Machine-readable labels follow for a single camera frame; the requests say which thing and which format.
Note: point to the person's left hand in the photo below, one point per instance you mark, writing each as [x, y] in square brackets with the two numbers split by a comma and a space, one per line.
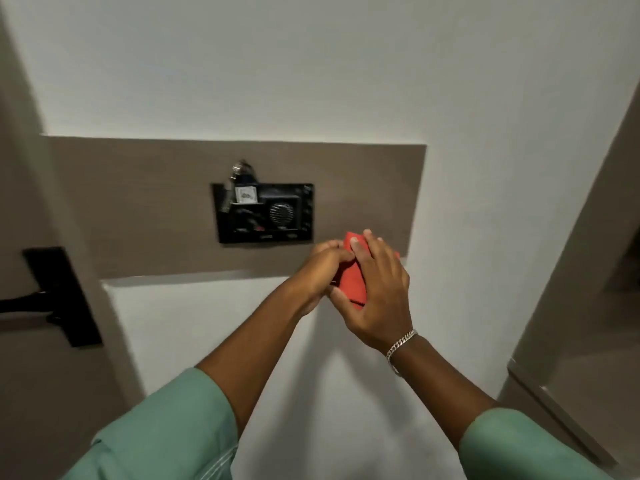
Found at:
[312, 279]

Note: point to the person's right hand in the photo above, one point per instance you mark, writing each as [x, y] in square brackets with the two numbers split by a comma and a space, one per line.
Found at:
[382, 299]

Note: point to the person's left fingers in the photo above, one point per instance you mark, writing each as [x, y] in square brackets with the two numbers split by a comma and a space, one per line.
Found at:
[334, 252]

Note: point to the person's right thumb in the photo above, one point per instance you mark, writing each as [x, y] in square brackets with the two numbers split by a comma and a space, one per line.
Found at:
[344, 302]

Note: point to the person's right middle finger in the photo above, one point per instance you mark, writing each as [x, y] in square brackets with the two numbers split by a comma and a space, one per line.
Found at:
[372, 240]

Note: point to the red cleaning cloth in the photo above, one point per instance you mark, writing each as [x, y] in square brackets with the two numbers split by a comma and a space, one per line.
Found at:
[351, 279]

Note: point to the person's left forearm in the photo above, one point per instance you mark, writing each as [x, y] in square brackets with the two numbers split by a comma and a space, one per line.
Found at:
[255, 349]

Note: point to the person's right forearm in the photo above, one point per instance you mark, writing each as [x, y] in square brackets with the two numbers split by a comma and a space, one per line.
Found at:
[440, 384]

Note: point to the white key tag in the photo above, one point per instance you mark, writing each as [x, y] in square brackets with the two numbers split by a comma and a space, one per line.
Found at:
[246, 195]

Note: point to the metal keys bunch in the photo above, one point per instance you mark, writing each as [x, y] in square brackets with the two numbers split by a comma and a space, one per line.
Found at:
[242, 169]

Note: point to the beige cabinet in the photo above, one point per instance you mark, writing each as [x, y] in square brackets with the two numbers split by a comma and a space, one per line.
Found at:
[575, 319]

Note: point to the green left sleeve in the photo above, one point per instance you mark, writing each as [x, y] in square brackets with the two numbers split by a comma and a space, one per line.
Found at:
[165, 429]

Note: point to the green sleeve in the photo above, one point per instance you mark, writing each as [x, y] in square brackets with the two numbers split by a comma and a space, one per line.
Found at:
[165, 429]
[520, 449]

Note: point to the green right sleeve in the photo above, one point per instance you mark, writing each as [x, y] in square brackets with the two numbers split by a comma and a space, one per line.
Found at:
[520, 449]

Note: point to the beige door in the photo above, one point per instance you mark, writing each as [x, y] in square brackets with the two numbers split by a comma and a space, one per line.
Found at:
[30, 394]

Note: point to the black wall switch panel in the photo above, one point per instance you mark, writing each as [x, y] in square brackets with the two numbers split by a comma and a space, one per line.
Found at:
[295, 229]

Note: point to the brown wooden wall panel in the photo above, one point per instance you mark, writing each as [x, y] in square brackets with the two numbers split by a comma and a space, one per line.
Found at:
[150, 209]

